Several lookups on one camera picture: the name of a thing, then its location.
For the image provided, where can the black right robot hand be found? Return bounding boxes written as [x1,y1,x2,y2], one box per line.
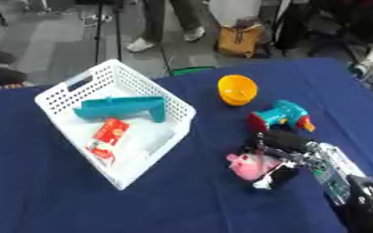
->
[240,129,318,190]

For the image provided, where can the pink soft toy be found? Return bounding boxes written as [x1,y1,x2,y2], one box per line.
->
[225,152,286,182]

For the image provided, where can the green box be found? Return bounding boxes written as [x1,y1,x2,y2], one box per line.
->
[170,66,217,76]

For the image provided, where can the teal toy drill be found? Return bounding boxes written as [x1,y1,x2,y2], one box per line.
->
[247,99,318,134]

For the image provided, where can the orange plastic bowl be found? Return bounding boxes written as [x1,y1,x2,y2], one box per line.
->
[217,74,260,106]

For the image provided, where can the tan bag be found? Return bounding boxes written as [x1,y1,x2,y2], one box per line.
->
[215,24,265,59]

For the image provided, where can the person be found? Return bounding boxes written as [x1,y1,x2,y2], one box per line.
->
[124,0,207,53]

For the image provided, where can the teal plastic toy piece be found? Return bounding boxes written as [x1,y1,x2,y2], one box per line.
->
[72,95,167,124]

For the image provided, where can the white perforated plastic basket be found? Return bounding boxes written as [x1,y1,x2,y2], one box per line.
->
[34,58,198,191]

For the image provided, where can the red snack packet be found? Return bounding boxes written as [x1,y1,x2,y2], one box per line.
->
[85,116,131,161]

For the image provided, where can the black tripod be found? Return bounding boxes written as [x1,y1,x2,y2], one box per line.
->
[91,0,125,66]

